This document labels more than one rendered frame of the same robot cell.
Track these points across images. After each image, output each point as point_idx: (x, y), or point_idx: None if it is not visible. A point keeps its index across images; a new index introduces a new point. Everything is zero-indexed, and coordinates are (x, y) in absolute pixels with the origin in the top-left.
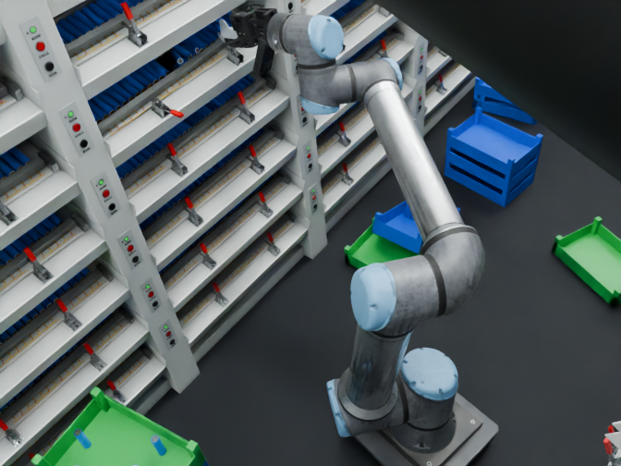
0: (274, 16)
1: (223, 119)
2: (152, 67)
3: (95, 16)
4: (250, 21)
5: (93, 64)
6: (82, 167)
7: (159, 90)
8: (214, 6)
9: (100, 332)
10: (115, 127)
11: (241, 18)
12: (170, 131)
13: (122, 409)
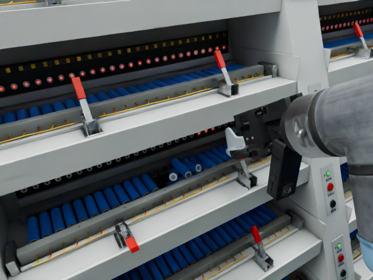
0: (299, 97)
1: (231, 260)
2: (140, 183)
3: (60, 106)
4: (261, 118)
5: (7, 152)
6: None
7: (134, 209)
8: (215, 105)
9: None
10: (52, 253)
11: (247, 112)
12: (161, 267)
13: None
